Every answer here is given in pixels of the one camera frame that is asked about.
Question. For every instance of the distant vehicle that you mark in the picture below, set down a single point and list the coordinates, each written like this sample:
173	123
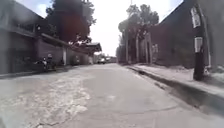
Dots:
101	61

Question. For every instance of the grey concrete road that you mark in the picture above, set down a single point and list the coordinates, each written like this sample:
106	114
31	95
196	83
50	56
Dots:
110	96

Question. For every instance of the group of tall trees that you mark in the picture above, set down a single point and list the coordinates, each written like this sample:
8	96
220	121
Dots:
136	30

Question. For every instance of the large dark tree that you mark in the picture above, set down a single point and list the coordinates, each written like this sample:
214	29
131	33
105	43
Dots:
70	20

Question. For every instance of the parked motorcycle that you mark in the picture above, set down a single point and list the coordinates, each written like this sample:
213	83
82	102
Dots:
46	63

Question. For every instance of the raised grey pavement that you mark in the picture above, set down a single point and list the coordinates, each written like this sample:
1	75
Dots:
186	76

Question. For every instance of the dark utility pole with signs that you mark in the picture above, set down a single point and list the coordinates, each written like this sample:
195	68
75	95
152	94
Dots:
199	50

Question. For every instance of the grey low building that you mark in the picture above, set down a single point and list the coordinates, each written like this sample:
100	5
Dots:
20	43

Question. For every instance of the dark building with wall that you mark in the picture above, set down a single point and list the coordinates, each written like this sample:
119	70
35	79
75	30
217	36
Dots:
173	40

